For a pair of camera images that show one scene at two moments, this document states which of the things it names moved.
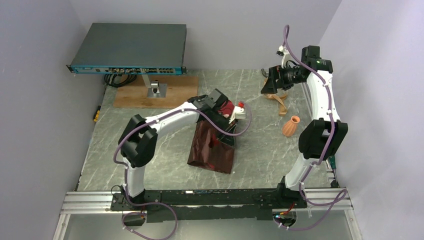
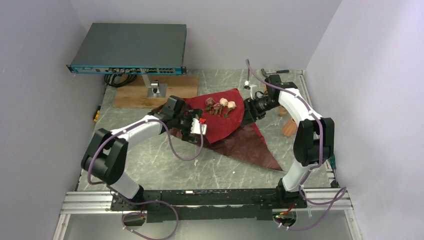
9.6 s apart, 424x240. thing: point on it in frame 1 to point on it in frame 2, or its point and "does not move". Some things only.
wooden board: [180, 88] does not move
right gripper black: [276, 72] to [251, 113]
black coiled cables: [117, 81] does not move
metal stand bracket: [154, 89] does not move
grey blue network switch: [139, 49] does not move
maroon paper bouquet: [207, 150] to [226, 134]
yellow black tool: [96, 114] does not move
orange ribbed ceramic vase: [290, 127] does not move
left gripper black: [229, 140] to [191, 114]
